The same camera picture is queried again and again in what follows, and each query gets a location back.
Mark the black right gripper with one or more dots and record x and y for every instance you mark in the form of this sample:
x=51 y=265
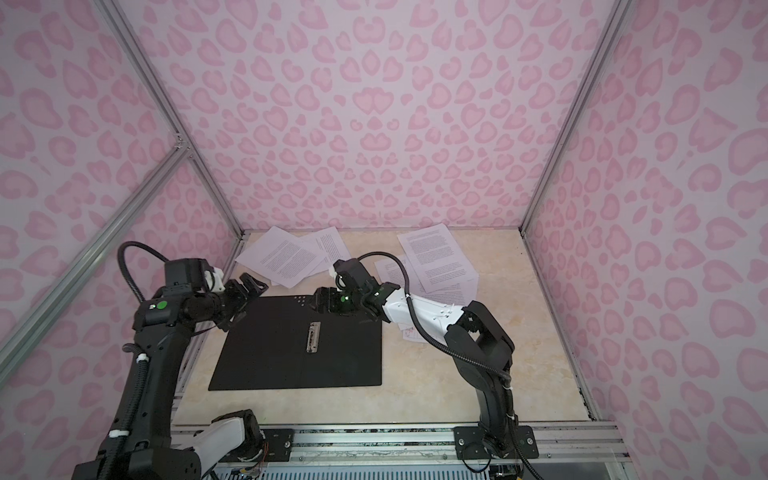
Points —
x=320 y=292

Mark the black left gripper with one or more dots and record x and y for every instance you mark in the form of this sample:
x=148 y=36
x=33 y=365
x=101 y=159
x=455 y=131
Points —
x=240 y=297

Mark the red folder black inside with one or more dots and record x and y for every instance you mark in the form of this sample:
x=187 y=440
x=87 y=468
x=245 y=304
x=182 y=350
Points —
x=283 y=343

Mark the printed paper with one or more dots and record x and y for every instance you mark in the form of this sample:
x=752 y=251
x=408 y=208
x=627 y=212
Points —
x=281 y=257
x=461 y=293
x=329 y=242
x=436 y=258

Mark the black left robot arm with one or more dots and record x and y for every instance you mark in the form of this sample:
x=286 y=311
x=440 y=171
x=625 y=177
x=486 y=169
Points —
x=138 y=444

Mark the paper with diagram bottom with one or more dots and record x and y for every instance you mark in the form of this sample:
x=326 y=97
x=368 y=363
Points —
x=410 y=333

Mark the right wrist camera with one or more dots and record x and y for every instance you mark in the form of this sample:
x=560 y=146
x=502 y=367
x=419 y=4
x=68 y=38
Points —
x=351 y=274

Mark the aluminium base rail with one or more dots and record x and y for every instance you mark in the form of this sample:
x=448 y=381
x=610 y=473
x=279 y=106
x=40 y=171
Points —
x=556 y=450

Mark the diagonal aluminium frame bar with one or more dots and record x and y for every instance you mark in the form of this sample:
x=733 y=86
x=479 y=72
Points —
x=38 y=320

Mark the left corner aluminium post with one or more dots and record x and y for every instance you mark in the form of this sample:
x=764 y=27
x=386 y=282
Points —
x=128 y=40

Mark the corner aluminium post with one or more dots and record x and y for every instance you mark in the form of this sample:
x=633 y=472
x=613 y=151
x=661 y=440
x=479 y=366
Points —
x=128 y=40
x=621 y=12

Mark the right corner aluminium post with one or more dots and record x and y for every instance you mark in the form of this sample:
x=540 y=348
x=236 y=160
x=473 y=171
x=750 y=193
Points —
x=621 y=12

